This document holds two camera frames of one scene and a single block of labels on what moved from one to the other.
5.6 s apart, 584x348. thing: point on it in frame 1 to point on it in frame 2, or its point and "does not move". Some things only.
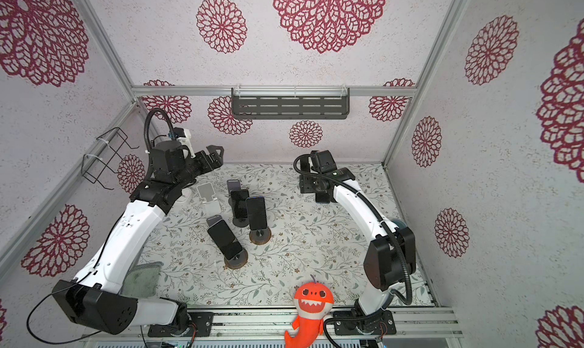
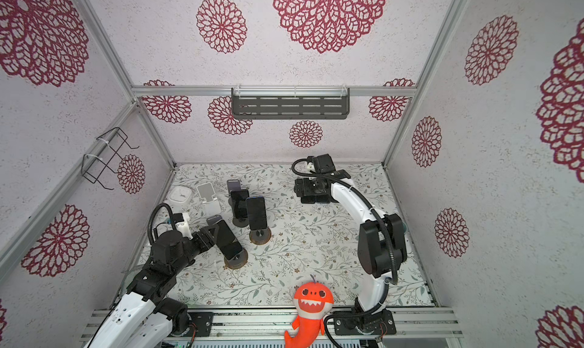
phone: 256,213 does not move
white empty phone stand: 211,204 does not move
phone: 239,198 does not move
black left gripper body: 199,166 to 201,242
